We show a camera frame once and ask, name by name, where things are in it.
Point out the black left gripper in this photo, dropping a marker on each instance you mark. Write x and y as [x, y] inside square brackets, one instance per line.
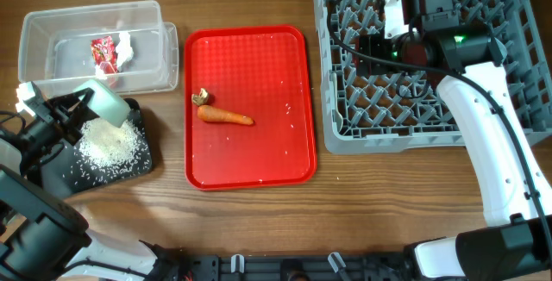
[73, 121]

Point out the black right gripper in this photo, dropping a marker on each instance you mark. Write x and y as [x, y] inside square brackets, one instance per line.
[371, 55]

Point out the green bowl with rice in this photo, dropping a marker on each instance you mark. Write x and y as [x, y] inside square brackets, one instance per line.
[105, 103]

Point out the red snack wrapper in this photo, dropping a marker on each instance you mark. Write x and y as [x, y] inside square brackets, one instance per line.
[104, 54]

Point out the white tissue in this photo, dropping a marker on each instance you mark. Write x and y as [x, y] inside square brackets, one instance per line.
[124, 52]

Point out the white plastic spoon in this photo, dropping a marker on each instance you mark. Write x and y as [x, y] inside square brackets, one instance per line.
[337, 116]

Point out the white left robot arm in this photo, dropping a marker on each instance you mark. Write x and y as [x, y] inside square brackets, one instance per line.
[55, 240]

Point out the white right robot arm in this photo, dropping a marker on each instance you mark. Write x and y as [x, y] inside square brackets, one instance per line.
[467, 65]

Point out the grey dishwasher rack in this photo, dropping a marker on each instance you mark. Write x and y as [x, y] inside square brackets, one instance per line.
[392, 113]

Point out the black tray bin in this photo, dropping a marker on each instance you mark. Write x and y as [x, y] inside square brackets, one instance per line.
[104, 155]

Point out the clear plastic bin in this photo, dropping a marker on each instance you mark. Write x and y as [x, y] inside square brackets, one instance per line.
[55, 48]

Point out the brown food scrap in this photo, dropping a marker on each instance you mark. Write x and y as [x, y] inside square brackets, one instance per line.
[202, 98]

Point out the orange carrot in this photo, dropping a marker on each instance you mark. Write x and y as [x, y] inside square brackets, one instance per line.
[209, 113]

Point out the red serving tray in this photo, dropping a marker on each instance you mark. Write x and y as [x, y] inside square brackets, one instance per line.
[259, 72]

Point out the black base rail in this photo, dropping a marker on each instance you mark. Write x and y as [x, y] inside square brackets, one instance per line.
[334, 266]

